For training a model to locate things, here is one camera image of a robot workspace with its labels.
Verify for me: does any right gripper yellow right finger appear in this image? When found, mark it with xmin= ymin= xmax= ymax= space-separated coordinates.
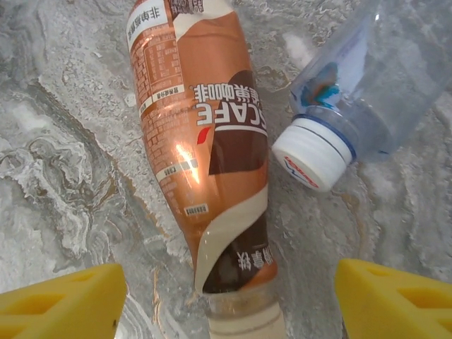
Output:
xmin=334 ymin=258 xmax=452 ymax=339

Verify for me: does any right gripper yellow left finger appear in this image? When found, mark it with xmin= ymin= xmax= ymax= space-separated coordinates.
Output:
xmin=0 ymin=262 xmax=128 ymax=339

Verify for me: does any brown coffee drink bottle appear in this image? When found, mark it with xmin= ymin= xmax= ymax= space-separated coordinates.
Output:
xmin=125 ymin=0 xmax=285 ymax=339

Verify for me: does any clear water bottle white cap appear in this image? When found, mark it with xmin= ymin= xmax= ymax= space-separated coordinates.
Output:
xmin=270 ymin=0 xmax=452 ymax=194

